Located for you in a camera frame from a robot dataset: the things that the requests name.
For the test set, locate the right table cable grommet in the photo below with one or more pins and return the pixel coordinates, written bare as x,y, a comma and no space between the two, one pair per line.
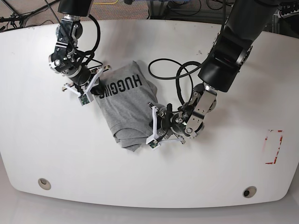
249,192

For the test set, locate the white power strip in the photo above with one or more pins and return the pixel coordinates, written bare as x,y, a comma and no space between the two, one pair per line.
288,11

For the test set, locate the grey printed T-shirt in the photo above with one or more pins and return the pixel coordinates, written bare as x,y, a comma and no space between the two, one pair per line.
125,105

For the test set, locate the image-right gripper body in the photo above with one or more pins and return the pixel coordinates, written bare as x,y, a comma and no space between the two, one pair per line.
165,125

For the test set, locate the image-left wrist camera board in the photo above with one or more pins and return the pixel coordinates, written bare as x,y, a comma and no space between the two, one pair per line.
84,99

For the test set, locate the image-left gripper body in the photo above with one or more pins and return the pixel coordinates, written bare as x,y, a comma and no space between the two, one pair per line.
83,80

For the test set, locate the table cable grommet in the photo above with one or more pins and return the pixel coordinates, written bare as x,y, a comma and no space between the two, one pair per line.
249,192
44,184

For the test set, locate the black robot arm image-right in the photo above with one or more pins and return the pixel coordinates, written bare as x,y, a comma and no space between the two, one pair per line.
229,52

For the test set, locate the left table cable grommet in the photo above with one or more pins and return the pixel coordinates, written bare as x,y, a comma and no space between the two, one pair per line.
44,184

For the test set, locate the red tape rectangle marking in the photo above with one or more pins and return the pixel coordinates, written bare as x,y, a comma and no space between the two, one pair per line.
271,146

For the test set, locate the black tripod legs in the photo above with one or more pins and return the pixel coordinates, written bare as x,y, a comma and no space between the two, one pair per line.
17,20

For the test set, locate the grey metal frame leg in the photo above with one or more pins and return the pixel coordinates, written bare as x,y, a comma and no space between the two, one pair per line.
157,9

